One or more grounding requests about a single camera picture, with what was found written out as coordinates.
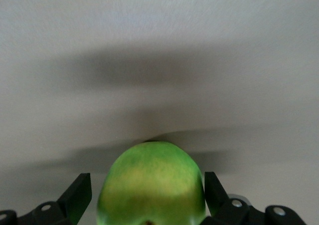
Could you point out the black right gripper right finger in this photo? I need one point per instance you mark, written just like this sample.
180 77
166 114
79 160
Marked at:
216 192

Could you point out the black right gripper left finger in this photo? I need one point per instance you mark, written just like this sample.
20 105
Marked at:
74 197

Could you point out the green apple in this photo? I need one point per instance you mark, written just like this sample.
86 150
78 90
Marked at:
149 185

